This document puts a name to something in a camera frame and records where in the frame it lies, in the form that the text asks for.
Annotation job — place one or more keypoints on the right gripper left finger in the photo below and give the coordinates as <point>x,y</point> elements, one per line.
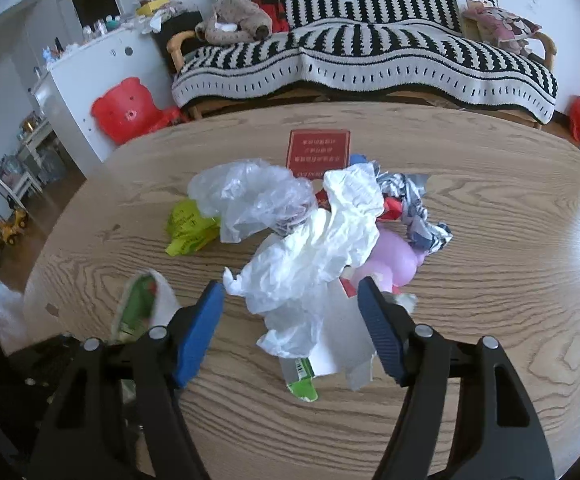
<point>83,435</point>

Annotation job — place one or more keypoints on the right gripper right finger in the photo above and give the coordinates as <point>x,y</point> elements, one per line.
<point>466,413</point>

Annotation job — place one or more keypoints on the green white snack package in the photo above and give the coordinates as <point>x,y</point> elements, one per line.
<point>148,300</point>

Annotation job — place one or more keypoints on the pink plastic toy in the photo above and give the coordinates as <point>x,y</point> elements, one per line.
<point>392,264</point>

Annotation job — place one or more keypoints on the white plastic bag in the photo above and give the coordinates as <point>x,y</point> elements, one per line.
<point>286,282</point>

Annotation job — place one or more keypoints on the clear plastic bag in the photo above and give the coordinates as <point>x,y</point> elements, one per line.
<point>250,196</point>

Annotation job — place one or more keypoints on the white paper sheet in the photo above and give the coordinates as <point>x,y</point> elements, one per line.
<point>344,347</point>

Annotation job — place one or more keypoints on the green crumpled wrapper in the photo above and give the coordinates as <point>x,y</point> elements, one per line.
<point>188,230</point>

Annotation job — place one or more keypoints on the yellow toy truck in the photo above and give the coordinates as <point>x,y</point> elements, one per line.
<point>11,229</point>

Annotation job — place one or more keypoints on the crumpled blue white wrapper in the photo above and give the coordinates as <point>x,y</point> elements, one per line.
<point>403,201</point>

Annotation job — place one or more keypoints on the red bear plastic stool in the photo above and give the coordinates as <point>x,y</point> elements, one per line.
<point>128,111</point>

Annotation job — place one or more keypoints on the red cigarette box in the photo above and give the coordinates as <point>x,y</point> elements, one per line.
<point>313,152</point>

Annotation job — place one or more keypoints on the white cabinet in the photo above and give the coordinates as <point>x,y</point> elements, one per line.
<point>72,84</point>

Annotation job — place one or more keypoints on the pink floral cushion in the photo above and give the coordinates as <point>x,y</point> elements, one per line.
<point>501,28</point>

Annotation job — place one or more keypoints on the brown plush toy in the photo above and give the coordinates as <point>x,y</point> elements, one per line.
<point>234,21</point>

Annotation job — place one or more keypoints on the black white striped sofa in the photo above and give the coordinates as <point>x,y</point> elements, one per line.
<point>371,46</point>

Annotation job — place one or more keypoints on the red cushion on sofa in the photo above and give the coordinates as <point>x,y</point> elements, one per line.
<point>276,12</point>

